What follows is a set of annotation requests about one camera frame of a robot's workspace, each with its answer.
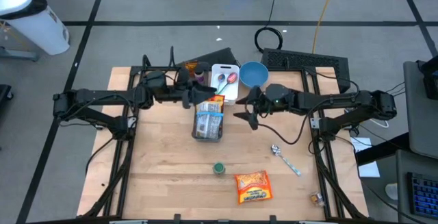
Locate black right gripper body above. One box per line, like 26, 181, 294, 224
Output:
248, 86, 273, 131

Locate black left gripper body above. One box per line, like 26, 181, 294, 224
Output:
179, 84, 199, 110

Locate red Maruchan ramen packet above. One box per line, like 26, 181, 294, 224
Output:
208, 95, 226, 108

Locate purple spoon teal handle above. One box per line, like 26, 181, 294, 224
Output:
215, 73, 227, 95

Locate small brown orange snack packet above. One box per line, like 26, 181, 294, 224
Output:
184, 61, 199, 75

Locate pink spoon teal handle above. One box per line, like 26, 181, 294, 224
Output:
220, 72, 239, 95

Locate silver spoon striped blue handle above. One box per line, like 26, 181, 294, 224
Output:
271, 144, 302, 177

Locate green spice jar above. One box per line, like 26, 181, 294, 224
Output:
212, 161, 227, 176

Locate orange Maruchan ramen packet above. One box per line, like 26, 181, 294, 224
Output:
234, 170, 274, 205

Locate white plastic bin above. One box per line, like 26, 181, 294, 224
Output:
210, 63, 240, 105

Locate blue bowl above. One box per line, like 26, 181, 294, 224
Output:
239, 62, 270, 88

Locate black perforated metal box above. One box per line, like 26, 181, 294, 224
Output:
261, 48, 352, 91

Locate white paper sheet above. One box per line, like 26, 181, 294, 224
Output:
350, 136, 381, 179

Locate grey side desk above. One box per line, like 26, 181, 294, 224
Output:
402, 60, 438, 160

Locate grey keyboard desk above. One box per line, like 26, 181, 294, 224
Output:
396, 149, 438, 224

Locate white trash can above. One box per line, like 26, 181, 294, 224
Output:
0, 0, 70, 56

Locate black device on desk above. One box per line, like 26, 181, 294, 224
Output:
416, 55, 438, 101

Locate grey metal stand foot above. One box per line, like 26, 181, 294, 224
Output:
0, 47, 39, 62

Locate black backlit keyboard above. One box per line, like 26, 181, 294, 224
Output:
406, 171, 438, 220

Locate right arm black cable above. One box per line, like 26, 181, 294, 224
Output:
256, 99, 329, 146

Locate coiled black cable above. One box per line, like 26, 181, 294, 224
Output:
253, 27, 283, 54

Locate straight black cable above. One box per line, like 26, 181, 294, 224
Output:
268, 0, 281, 29

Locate yellow cable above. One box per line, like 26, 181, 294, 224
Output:
311, 0, 338, 54

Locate white cables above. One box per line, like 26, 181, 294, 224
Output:
371, 117, 390, 129

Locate black aluminium table frame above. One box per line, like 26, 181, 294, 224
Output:
77, 54, 369, 224

